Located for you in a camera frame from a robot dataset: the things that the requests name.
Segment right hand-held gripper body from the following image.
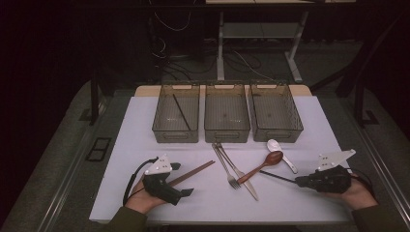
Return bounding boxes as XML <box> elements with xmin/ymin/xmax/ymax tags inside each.
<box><xmin>307</xmin><ymin>148</ymin><xmax>357</xmax><ymax>194</ymax></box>

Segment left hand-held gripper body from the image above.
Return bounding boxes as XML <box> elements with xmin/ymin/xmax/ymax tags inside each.
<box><xmin>142</xmin><ymin>153</ymin><xmax>183</xmax><ymax>206</ymax></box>

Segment brown wooden chopstick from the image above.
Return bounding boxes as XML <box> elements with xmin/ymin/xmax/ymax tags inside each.
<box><xmin>168</xmin><ymin>160</ymin><xmax>217</xmax><ymax>188</ymax></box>
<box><xmin>167</xmin><ymin>159</ymin><xmax>216</xmax><ymax>188</ymax></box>

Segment black chopstick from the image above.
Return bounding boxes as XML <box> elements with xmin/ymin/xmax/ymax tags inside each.
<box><xmin>259</xmin><ymin>170</ymin><xmax>298</xmax><ymax>185</ymax></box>
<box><xmin>172</xmin><ymin>93</ymin><xmax>191</xmax><ymax>131</ymax></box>

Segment brown wooden spoon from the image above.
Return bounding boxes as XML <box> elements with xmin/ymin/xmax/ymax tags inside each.
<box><xmin>236</xmin><ymin>150</ymin><xmax>284</xmax><ymax>186</ymax></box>

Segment white ceramic spoon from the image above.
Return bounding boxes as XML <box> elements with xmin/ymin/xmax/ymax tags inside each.
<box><xmin>266</xmin><ymin>138</ymin><xmax>299</xmax><ymax>175</ymax></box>

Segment grey plastic bin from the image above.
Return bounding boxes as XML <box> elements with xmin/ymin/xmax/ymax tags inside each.
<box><xmin>152</xmin><ymin>84</ymin><xmax>201</xmax><ymax>144</ymax></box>
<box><xmin>249</xmin><ymin>81</ymin><xmax>305</xmax><ymax>143</ymax></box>
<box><xmin>204</xmin><ymin>83</ymin><xmax>251</xmax><ymax>144</ymax></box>

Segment person's left hand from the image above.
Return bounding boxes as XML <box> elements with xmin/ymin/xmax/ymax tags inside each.
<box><xmin>124</xmin><ymin>178</ymin><xmax>167</xmax><ymax>216</ymax></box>

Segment person's right hand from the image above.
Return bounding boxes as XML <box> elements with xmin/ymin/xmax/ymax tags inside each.
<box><xmin>322</xmin><ymin>173</ymin><xmax>379</xmax><ymax>211</ymax></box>

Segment white table mat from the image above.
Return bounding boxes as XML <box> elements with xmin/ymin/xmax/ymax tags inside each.
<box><xmin>89</xmin><ymin>95</ymin><xmax>356</xmax><ymax>225</ymax></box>

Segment metal fork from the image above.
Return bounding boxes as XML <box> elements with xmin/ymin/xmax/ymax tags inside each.
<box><xmin>211</xmin><ymin>143</ymin><xmax>242</xmax><ymax>190</ymax></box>

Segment metal table knife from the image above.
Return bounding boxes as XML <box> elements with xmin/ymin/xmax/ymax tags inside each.
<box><xmin>216</xmin><ymin>142</ymin><xmax>260</xmax><ymax>202</ymax></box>

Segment dark metal stand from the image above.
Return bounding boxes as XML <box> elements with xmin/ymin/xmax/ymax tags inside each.
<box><xmin>78</xmin><ymin>69</ymin><xmax>109</xmax><ymax>127</ymax></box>
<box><xmin>352</xmin><ymin>73</ymin><xmax>381</xmax><ymax>129</ymax></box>

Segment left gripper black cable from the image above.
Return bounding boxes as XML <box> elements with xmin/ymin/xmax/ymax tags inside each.
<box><xmin>123</xmin><ymin>157</ymin><xmax>160</xmax><ymax>206</ymax></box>

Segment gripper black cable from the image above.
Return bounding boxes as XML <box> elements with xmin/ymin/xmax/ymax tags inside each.
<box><xmin>351</xmin><ymin>168</ymin><xmax>376</xmax><ymax>199</ymax></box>
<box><xmin>123</xmin><ymin>157</ymin><xmax>160</xmax><ymax>206</ymax></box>

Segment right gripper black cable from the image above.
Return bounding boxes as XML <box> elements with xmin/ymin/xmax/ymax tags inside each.
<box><xmin>351</xmin><ymin>168</ymin><xmax>376</xmax><ymax>199</ymax></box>

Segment black floor cable bundle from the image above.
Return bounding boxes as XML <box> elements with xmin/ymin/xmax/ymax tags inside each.
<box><xmin>149</xmin><ymin>32</ymin><xmax>262</xmax><ymax>81</ymax></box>

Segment white hanging cable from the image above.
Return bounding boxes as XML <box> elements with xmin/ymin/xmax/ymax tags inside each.
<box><xmin>154</xmin><ymin>11</ymin><xmax>191</xmax><ymax>33</ymax></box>

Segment white metal desk frame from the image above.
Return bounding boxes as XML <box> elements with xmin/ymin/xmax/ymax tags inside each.
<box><xmin>216</xmin><ymin>11</ymin><xmax>309</xmax><ymax>83</ymax></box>

